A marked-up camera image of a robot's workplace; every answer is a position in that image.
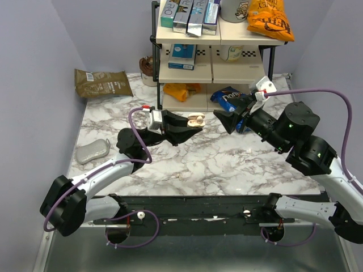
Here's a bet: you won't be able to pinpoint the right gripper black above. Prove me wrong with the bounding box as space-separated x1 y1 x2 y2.
212 92 289 152

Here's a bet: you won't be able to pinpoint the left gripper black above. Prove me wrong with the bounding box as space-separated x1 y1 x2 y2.
140 110 202 150

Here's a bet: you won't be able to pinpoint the beige earbud charging case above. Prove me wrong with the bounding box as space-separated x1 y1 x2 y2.
187 112 205 128

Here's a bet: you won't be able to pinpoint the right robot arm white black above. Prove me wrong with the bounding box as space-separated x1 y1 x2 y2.
213 95 362 244

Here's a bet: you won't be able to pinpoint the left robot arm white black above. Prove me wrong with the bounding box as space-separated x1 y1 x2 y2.
40 106 205 237

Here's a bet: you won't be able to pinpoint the blue Doritos chip bag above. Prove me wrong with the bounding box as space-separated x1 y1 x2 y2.
210 86 252 134

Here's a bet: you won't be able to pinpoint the small orange snack bag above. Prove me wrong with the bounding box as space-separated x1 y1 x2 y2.
163 83 201 102

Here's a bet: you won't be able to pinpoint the white green cup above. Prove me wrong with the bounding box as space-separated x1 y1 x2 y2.
220 45 244 62

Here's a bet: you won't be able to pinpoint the white cup brown contents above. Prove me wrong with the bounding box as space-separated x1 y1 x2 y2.
139 56 157 87

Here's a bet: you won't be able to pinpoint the blue box middle shelf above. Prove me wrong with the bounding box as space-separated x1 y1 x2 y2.
168 44 197 70

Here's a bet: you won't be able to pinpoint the brown coffee bag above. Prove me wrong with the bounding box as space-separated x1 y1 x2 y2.
74 69 133 99

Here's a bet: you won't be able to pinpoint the blue white toothpaste box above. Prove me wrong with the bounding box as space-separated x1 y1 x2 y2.
202 0 220 35

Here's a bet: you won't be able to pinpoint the silver toothpaste box left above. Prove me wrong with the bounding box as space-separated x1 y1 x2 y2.
172 0 193 34

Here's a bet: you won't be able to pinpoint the teal toothpaste box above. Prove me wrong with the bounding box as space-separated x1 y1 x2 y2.
160 0 180 28

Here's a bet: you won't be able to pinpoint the orange chip bag top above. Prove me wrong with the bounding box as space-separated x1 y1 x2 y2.
247 0 295 42

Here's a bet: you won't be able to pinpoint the white mug with cartoon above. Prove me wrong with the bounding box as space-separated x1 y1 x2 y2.
220 0 251 23

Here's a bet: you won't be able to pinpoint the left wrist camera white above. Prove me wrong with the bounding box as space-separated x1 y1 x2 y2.
147 109 163 134

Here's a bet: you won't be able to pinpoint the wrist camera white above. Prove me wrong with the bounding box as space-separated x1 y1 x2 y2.
249 76 277 113
147 109 163 134

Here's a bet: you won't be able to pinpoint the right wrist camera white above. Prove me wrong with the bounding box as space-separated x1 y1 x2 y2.
249 76 277 113

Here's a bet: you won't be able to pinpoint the beige shelf rack black frame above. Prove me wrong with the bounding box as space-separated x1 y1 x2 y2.
150 1 284 111

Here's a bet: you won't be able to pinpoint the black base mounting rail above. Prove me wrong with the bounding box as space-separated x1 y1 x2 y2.
58 194 296 237

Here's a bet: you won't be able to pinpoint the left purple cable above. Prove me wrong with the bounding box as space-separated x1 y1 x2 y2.
43 106 160 249

